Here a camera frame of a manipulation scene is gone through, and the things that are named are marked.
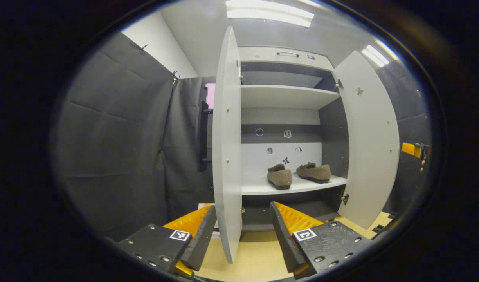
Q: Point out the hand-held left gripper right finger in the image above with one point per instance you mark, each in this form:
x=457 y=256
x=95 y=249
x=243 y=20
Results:
x=284 y=235

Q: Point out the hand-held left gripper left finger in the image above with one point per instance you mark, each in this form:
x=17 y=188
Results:
x=202 y=235

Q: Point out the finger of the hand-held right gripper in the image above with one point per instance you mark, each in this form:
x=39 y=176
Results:
x=411 y=149

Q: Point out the grey shoe cabinet door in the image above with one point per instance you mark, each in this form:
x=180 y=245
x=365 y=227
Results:
x=368 y=137
x=227 y=156

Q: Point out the brown fuzzy shoe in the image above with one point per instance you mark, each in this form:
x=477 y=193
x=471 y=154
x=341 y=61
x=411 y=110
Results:
x=316 y=173
x=280 y=179

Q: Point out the grey cabinet drawer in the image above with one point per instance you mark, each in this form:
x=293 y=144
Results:
x=263 y=58

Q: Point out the small black block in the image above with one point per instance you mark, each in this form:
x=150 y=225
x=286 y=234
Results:
x=377 y=228
x=392 y=215

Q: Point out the small ceiling light panel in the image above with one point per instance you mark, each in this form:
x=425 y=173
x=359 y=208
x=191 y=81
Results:
x=375 y=55

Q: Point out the black backdrop cloth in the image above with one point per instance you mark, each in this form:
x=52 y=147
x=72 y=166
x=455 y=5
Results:
x=114 y=149

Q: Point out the large ceiling light panel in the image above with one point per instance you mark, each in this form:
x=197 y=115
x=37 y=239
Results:
x=271 y=13

